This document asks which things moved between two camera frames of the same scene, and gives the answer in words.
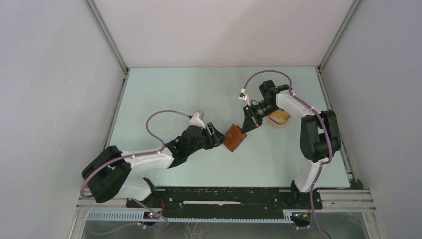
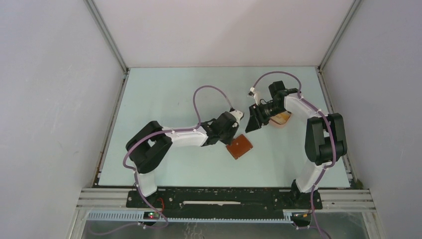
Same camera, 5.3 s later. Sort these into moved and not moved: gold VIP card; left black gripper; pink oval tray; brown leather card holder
Moved: brown leather card holder; left black gripper
Not moved: pink oval tray; gold VIP card
